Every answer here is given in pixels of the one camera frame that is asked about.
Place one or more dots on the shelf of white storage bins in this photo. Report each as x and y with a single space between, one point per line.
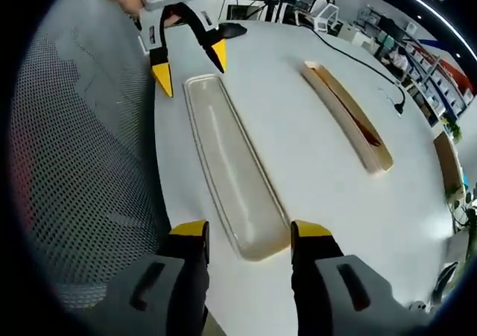
443 86

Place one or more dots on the black computer mouse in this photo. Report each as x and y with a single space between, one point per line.
236 30

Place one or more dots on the wooden spoon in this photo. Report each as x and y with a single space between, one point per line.
372 138

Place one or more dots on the brown wooden box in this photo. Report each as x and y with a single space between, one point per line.
447 161

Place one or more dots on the grey mesh office chair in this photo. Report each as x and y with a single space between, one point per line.
74 164

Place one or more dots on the background green plant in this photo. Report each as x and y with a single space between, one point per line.
452 127

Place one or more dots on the beige cutlery case base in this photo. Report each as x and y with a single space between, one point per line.
335 101

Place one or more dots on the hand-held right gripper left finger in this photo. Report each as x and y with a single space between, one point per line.
186 261

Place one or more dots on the white office chair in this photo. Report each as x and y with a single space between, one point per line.
328 17

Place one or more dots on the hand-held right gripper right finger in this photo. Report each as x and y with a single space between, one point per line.
316 254

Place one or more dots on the beige cutlery case lid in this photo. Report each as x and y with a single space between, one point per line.
231 172

